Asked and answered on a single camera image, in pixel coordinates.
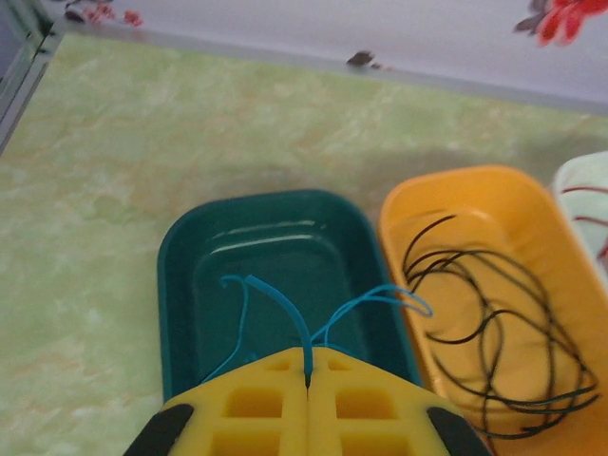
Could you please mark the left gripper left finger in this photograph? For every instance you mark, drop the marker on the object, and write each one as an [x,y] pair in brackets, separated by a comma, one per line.
[209,396]

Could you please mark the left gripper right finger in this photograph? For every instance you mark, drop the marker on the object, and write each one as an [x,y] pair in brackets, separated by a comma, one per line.
[408,399]

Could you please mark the teal plastic bin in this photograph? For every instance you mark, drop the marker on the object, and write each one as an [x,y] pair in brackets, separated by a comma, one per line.
[285,223]

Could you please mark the orange plastic bin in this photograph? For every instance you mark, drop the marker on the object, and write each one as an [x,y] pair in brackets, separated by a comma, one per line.
[499,199]

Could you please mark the white plastic bin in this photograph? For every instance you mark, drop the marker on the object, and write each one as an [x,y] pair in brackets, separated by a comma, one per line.
[582,204]

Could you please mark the aluminium side rail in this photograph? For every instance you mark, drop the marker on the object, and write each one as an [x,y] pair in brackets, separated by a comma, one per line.
[24,81]

